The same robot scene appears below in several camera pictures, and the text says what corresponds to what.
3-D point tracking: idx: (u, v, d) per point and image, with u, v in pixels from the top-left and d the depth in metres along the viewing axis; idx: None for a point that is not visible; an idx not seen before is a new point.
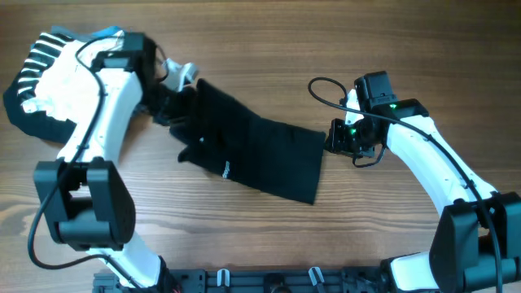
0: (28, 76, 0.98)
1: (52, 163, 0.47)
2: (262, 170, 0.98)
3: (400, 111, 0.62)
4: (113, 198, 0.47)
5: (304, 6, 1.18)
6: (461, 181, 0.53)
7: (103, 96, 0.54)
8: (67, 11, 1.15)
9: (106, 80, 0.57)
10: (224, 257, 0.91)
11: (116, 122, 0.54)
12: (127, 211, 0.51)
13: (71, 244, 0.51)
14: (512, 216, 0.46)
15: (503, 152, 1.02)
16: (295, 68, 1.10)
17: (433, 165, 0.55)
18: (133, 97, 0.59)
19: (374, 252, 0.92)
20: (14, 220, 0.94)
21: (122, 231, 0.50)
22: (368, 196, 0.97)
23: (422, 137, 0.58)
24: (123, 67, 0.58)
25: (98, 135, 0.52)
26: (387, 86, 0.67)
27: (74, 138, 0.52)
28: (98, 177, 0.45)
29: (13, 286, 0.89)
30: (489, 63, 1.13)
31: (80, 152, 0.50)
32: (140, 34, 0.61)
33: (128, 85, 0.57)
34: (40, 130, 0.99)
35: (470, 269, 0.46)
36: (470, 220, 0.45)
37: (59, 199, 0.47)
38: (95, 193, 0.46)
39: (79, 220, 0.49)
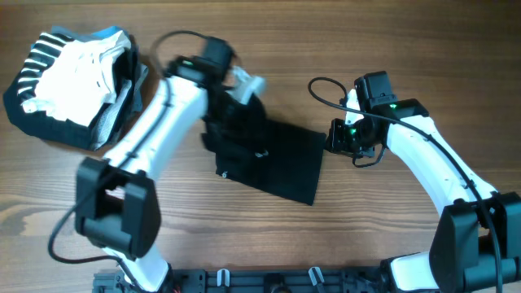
0: (28, 76, 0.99)
1: (98, 165, 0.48)
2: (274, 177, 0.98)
3: (400, 111, 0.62)
4: (142, 216, 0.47)
5: (304, 6, 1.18)
6: (462, 181, 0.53)
7: (167, 107, 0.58)
8: (67, 10, 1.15)
9: (175, 91, 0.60)
10: (224, 257, 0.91)
11: (171, 137, 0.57)
12: (153, 227, 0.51)
13: (90, 239, 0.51)
14: (512, 216, 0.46)
15: (503, 152, 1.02)
16: (295, 68, 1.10)
17: (433, 165, 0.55)
18: (194, 113, 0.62)
19: (373, 252, 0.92)
20: (14, 220, 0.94)
21: (142, 246, 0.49)
22: (368, 196, 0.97)
23: (422, 138, 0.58)
24: (195, 81, 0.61)
25: (149, 147, 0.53)
26: (386, 85, 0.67)
27: (126, 142, 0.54)
28: (137, 193, 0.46)
29: (13, 286, 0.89)
30: (489, 63, 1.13)
31: (127, 161, 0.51)
32: (223, 44, 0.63)
33: (194, 101, 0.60)
34: (41, 130, 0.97)
35: (470, 268, 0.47)
36: (470, 220, 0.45)
37: (91, 201, 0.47)
38: (129, 205, 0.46)
39: (102, 222, 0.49)
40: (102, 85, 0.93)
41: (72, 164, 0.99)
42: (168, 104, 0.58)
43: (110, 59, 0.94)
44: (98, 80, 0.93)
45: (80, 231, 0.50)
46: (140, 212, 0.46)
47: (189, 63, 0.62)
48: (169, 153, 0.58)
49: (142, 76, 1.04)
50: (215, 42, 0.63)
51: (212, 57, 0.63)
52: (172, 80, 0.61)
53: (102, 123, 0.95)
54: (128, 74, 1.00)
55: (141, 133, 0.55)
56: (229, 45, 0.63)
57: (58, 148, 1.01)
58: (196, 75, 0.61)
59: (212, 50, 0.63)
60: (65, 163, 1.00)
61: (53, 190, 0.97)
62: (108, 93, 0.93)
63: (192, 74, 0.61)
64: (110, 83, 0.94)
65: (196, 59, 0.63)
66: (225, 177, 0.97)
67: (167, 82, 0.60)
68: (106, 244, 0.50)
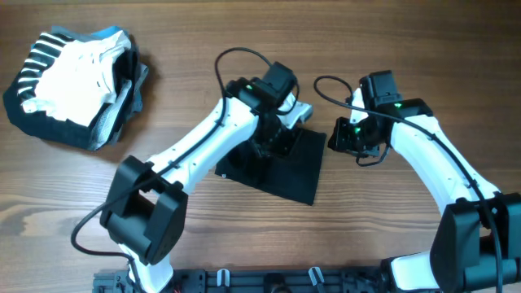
0: (28, 76, 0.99)
1: (140, 168, 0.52)
2: (281, 178, 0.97)
3: (404, 111, 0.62)
4: (167, 228, 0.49)
5: (304, 6, 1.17)
6: (465, 181, 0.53)
7: (218, 126, 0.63)
8: (67, 10, 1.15)
9: (231, 111, 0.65)
10: (224, 258, 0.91)
11: (212, 155, 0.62)
12: (172, 238, 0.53)
13: (111, 235, 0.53)
14: (514, 217, 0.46)
15: (503, 153, 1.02)
16: (295, 68, 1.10)
17: (437, 164, 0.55)
18: (239, 135, 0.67)
19: (373, 252, 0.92)
20: (14, 220, 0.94)
21: (157, 254, 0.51)
22: (368, 196, 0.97)
23: (426, 137, 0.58)
24: (251, 107, 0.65)
25: (191, 161, 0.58)
26: (392, 85, 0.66)
27: (173, 150, 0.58)
28: (170, 204, 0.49)
29: (13, 286, 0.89)
30: (489, 63, 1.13)
31: (168, 169, 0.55)
32: (291, 73, 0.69)
33: (245, 126, 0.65)
34: (41, 130, 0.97)
35: (470, 268, 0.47)
36: (471, 220, 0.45)
37: (124, 201, 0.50)
38: (158, 212, 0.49)
39: (127, 221, 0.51)
40: (102, 85, 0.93)
41: (72, 164, 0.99)
42: (221, 123, 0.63)
43: (110, 59, 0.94)
44: (98, 80, 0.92)
45: (105, 223, 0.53)
46: (166, 223, 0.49)
47: (250, 88, 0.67)
48: (207, 168, 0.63)
49: (142, 77, 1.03)
50: (282, 71, 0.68)
51: (273, 83, 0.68)
52: (231, 101, 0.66)
53: (102, 122, 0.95)
54: (128, 74, 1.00)
55: (189, 146, 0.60)
56: (293, 76, 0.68)
57: (59, 148, 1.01)
58: (251, 101, 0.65)
59: (276, 77, 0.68)
60: (65, 163, 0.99)
61: (54, 190, 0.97)
62: (108, 92, 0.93)
63: (249, 98, 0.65)
64: (110, 83, 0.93)
65: (256, 84, 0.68)
66: (225, 177, 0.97)
67: (225, 102, 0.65)
68: (124, 242, 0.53)
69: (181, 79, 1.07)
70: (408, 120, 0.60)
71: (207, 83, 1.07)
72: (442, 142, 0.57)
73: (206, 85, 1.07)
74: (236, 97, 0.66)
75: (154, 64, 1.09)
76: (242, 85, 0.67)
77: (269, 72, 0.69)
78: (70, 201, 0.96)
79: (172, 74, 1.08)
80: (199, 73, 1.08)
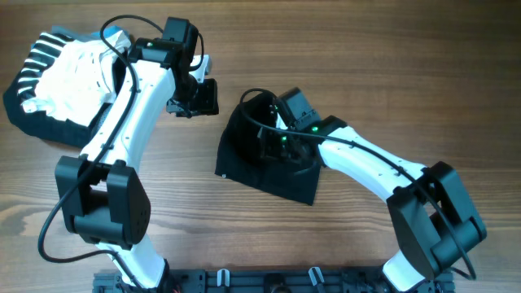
0: (28, 76, 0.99)
1: (76, 161, 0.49)
2: (280, 179, 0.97)
3: (323, 129, 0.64)
4: (129, 202, 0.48)
5: (304, 6, 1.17)
6: (393, 170, 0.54)
7: (135, 93, 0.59)
8: (67, 10, 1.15)
9: (142, 75, 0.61)
10: (224, 258, 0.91)
11: (144, 119, 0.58)
12: (142, 213, 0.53)
13: (83, 236, 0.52)
14: (448, 185, 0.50)
15: (504, 152, 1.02)
16: (295, 68, 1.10)
17: (364, 168, 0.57)
18: (164, 90, 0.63)
19: (374, 252, 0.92)
20: (14, 220, 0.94)
21: (134, 233, 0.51)
22: (368, 196, 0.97)
23: (347, 146, 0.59)
24: (159, 63, 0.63)
25: (123, 137, 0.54)
26: (304, 103, 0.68)
27: (100, 135, 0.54)
28: (120, 182, 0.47)
29: (13, 286, 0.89)
30: (490, 63, 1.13)
31: (105, 152, 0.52)
32: (185, 24, 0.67)
33: (160, 83, 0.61)
34: (41, 130, 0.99)
35: (438, 247, 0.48)
36: (411, 203, 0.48)
37: (76, 196, 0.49)
38: (112, 194, 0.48)
39: (91, 216, 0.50)
40: (102, 85, 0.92)
41: None
42: (137, 89, 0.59)
43: (111, 59, 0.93)
44: (98, 80, 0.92)
45: (73, 229, 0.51)
46: (125, 201, 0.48)
47: (151, 45, 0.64)
48: (146, 137, 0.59)
49: None
50: (177, 23, 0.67)
51: (174, 36, 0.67)
52: (137, 64, 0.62)
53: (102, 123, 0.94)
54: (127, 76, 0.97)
55: (113, 124, 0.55)
56: (191, 25, 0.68)
57: (58, 148, 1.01)
58: (158, 57, 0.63)
59: (175, 29, 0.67)
60: None
61: (54, 190, 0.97)
62: (109, 92, 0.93)
63: (155, 54, 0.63)
64: (110, 83, 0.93)
65: (156, 41, 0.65)
66: (225, 177, 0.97)
67: (131, 67, 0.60)
68: (101, 238, 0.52)
69: None
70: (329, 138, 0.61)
71: None
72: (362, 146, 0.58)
73: None
74: (140, 57, 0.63)
75: None
76: (142, 45, 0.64)
77: (167, 28, 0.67)
78: None
79: None
80: None
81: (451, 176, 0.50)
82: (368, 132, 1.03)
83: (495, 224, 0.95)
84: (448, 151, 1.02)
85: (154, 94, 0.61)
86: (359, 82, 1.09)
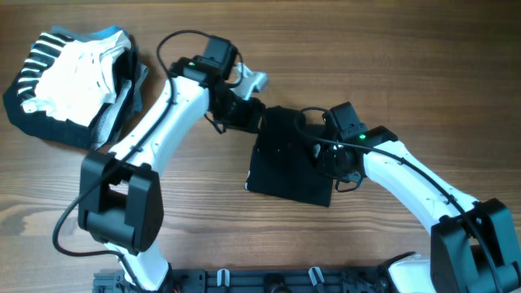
0: (28, 76, 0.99)
1: (103, 158, 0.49)
2: (299, 193, 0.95)
3: (369, 140, 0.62)
4: (146, 208, 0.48)
5: (304, 6, 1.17)
6: (443, 197, 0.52)
7: (171, 105, 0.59)
8: (67, 10, 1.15)
9: (180, 89, 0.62)
10: (224, 258, 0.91)
11: (174, 130, 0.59)
12: (155, 222, 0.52)
13: (94, 234, 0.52)
14: (498, 225, 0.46)
15: (502, 153, 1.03)
16: (295, 69, 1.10)
17: (410, 187, 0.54)
18: (197, 108, 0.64)
19: (374, 252, 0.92)
20: (14, 220, 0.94)
21: (144, 241, 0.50)
22: (368, 196, 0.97)
23: (396, 162, 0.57)
24: (199, 81, 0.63)
25: (153, 142, 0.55)
26: (352, 116, 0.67)
27: (131, 137, 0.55)
28: (142, 186, 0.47)
29: (13, 286, 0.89)
30: (489, 63, 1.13)
31: (133, 154, 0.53)
32: (229, 46, 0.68)
33: (196, 100, 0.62)
34: (40, 130, 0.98)
35: (475, 284, 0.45)
36: (458, 238, 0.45)
37: (96, 193, 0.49)
38: (133, 197, 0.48)
39: (106, 217, 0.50)
40: (102, 85, 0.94)
41: (72, 164, 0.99)
42: (173, 102, 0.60)
43: (111, 59, 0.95)
44: (98, 80, 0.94)
45: (85, 225, 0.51)
46: (143, 206, 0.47)
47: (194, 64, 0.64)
48: (171, 147, 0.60)
49: (142, 76, 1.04)
50: (221, 43, 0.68)
51: (214, 57, 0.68)
52: (177, 80, 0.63)
53: (102, 122, 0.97)
54: (128, 74, 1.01)
55: (146, 129, 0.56)
56: (233, 45, 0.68)
57: (59, 148, 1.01)
58: (198, 76, 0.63)
59: (217, 50, 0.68)
60: (65, 163, 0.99)
61: (53, 190, 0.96)
62: (108, 92, 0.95)
63: (195, 74, 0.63)
64: (110, 83, 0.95)
65: (198, 62, 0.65)
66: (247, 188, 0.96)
67: (171, 80, 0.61)
68: (109, 238, 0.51)
69: None
70: (376, 148, 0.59)
71: None
72: (412, 164, 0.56)
73: None
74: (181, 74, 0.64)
75: (154, 64, 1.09)
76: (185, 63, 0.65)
77: (209, 49, 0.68)
78: (70, 200, 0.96)
79: None
80: None
81: (504, 214, 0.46)
82: None
83: None
84: (448, 151, 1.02)
85: (188, 110, 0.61)
86: (359, 82, 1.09)
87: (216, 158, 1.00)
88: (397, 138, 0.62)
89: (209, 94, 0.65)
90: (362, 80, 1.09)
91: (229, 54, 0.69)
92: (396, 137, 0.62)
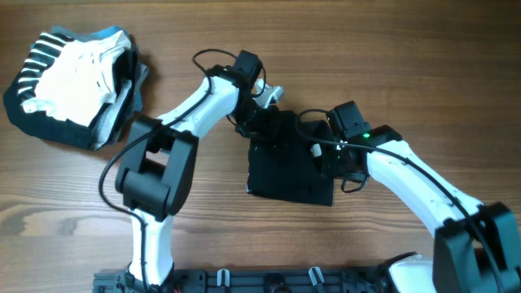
0: (28, 76, 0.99)
1: (151, 122, 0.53)
2: (299, 190, 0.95)
3: (374, 139, 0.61)
4: (184, 169, 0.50)
5: (304, 6, 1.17)
6: (447, 199, 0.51)
7: (208, 95, 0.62)
8: (67, 10, 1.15)
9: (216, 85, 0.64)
10: (224, 258, 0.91)
11: (209, 117, 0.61)
12: (185, 190, 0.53)
13: (126, 195, 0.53)
14: (501, 228, 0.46)
15: (503, 152, 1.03)
16: (295, 69, 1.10)
17: (413, 188, 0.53)
18: (225, 106, 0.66)
19: (374, 252, 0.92)
20: (14, 220, 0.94)
21: (175, 203, 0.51)
22: (368, 196, 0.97)
23: (400, 162, 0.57)
24: (231, 80, 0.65)
25: (194, 118, 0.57)
26: (356, 115, 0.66)
27: (175, 111, 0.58)
28: (185, 146, 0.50)
29: (14, 286, 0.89)
30: (489, 63, 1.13)
31: (177, 123, 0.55)
32: (255, 57, 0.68)
33: (229, 97, 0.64)
34: (39, 130, 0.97)
35: (477, 288, 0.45)
36: (461, 241, 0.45)
37: (141, 149, 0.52)
38: (173, 155, 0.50)
39: (142, 176, 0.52)
40: (102, 85, 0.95)
41: (72, 164, 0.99)
42: (211, 92, 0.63)
43: (110, 59, 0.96)
44: (98, 80, 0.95)
45: (120, 185, 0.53)
46: (182, 164, 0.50)
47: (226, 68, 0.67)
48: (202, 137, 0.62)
49: (142, 76, 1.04)
50: (249, 55, 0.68)
51: (242, 67, 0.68)
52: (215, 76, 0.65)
53: (102, 123, 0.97)
54: (128, 74, 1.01)
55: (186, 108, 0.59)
56: (260, 59, 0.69)
57: (59, 148, 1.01)
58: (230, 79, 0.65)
59: (245, 60, 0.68)
60: (66, 163, 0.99)
61: (54, 190, 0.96)
62: (109, 92, 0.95)
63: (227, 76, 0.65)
64: (110, 83, 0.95)
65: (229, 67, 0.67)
66: (248, 191, 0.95)
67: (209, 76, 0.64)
68: (140, 201, 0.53)
69: (181, 79, 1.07)
70: (379, 148, 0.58)
71: None
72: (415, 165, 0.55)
73: None
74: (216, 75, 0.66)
75: (154, 64, 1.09)
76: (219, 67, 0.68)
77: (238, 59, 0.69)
78: (70, 200, 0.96)
79: (172, 74, 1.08)
80: (199, 73, 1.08)
81: (508, 218, 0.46)
82: None
83: None
84: (448, 151, 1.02)
85: (221, 104, 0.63)
86: (359, 82, 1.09)
87: (216, 158, 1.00)
88: (401, 137, 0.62)
89: (238, 97, 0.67)
90: (363, 80, 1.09)
91: (255, 66, 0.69)
92: (400, 137, 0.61)
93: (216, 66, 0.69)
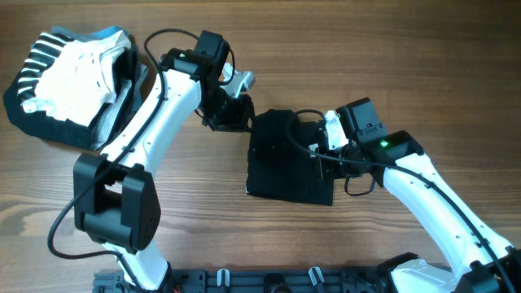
0: (28, 76, 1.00)
1: (94, 161, 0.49)
2: (298, 191, 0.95)
3: (392, 148, 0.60)
4: (140, 209, 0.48)
5: (304, 6, 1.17)
6: (474, 237, 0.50)
7: (162, 101, 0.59)
8: (67, 10, 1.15)
9: (171, 85, 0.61)
10: (224, 258, 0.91)
11: (168, 125, 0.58)
12: (151, 221, 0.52)
13: (91, 235, 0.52)
14: None
15: (503, 152, 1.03)
16: (295, 68, 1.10)
17: (440, 219, 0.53)
18: (190, 102, 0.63)
19: (374, 252, 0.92)
20: (14, 220, 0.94)
21: (142, 239, 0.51)
22: (368, 196, 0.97)
23: (423, 184, 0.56)
24: (190, 75, 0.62)
25: (145, 142, 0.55)
26: (371, 115, 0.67)
27: (123, 137, 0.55)
28: (135, 187, 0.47)
29: (13, 286, 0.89)
30: (490, 63, 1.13)
31: (124, 155, 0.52)
32: (218, 40, 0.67)
33: (189, 94, 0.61)
34: (40, 130, 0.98)
35: None
36: (489, 287, 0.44)
37: (90, 194, 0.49)
38: (128, 198, 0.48)
39: (102, 218, 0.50)
40: (102, 85, 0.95)
41: (72, 164, 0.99)
42: (164, 98, 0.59)
43: (110, 59, 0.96)
44: (98, 80, 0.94)
45: (82, 226, 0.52)
46: (138, 205, 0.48)
47: (184, 57, 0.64)
48: (167, 145, 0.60)
49: (142, 76, 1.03)
50: (212, 37, 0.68)
51: (206, 50, 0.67)
52: (168, 73, 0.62)
53: (102, 122, 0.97)
54: (128, 74, 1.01)
55: (138, 126, 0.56)
56: (225, 41, 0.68)
57: (59, 148, 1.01)
58: (190, 68, 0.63)
59: (208, 43, 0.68)
60: (66, 163, 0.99)
61: (53, 190, 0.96)
62: (109, 92, 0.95)
63: (186, 67, 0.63)
64: (110, 83, 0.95)
65: (190, 53, 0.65)
66: (247, 192, 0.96)
67: (162, 76, 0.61)
68: (107, 239, 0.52)
69: None
70: (398, 166, 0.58)
71: None
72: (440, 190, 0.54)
73: None
74: (171, 69, 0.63)
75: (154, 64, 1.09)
76: (175, 55, 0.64)
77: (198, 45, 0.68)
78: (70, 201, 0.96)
79: None
80: None
81: None
82: None
83: (493, 224, 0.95)
84: (448, 151, 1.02)
85: (181, 104, 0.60)
86: (359, 82, 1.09)
87: (216, 158, 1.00)
88: (423, 151, 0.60)
89: (203, 86, 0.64)
90: (363, 80, 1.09)
91: (220, 50, 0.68)
92: (422, 151, 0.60)
93: (173, 49, 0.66)
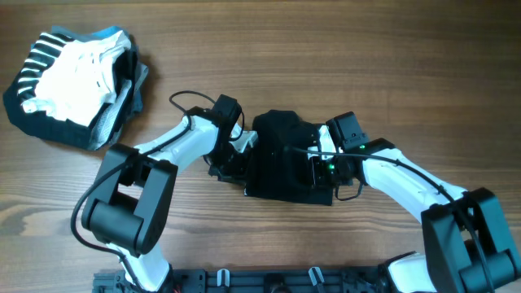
0: (28, 76, 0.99)
1: (125, 150, 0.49)
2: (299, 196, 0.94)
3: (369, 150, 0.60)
4: (159, 199, 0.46)
5: (304, 6, 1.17)
6: (434, 190, 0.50)
7: (189, 132, 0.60)
8: (67, 10, 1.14)
9: (199, 126, 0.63)
10: (224, 258, 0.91)
11: (190, 150, 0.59)
12: (159, 225, 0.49)
13: (95, 231, 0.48)
14: (487, 212, 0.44)
15: (502, 152, 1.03)
16: (295, 69, 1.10)
17: (404, 183, 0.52)
18: (205, 144, 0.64)
19: (374, 252, 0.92)
20: (14, 219, 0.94)
21: (148, 241, 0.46)
22: (368, 196, 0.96)
23: (391, 163, 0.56)
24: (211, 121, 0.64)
25: (172, 150, 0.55)
26: (356, 125, 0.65)
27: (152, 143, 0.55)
28: (161, 174, 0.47)
29: (14, 286, 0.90)
30: (489, 63, 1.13)
31: (155, 152, 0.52)
32: (231, 101, 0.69)
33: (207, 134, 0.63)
34: (41, 131, 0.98)
35: (466, 273, 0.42)
36: (448, 222, 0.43)
37: (112, 180, 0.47)
38: (149, 185, 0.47)
39: (112, 212, 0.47)
40: (102, 85, 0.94)
41: (72, 164, 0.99)
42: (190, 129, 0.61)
43: (110, 59, 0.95)
44: (98, 80, 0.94)
45: (88, 221, 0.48)
46: (157, 194, 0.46)
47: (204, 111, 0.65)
48: (183, 167, 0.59)
49: (142, 77, 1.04)
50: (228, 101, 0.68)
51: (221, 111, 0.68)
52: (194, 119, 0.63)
53: (102, 122, 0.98)
54: (128, 74, 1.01)
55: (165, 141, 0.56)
56: (238, 104, 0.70)
57: (59, 148, 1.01)
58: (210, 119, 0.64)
59: (224, 104, 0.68)
60: (66, 163, 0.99)
61: (54, 190, 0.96)
62: (109, 92, 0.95)
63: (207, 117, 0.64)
64: (110, 83, 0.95)
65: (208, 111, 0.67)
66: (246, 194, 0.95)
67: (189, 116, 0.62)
68: (111, 238, 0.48)
69: (181, 79, 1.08)
70: (373, 155, 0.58)
71: (207, 84, 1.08)
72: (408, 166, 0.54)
73: (206, 85, 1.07)
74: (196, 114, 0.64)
75: (154, 64, 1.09)
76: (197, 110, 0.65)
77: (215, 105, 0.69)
78: (70, 201, 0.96)
79: (172, 74, 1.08)
80: (199, 73, 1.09)
81: (492, 202, 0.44)
82: (367, 131, 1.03)
83: None
84: (448, 151, 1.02)
85: (201, 140, 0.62)
86: (359, 82, 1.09)
87: None
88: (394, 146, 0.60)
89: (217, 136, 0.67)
90: (362, 80, 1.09)
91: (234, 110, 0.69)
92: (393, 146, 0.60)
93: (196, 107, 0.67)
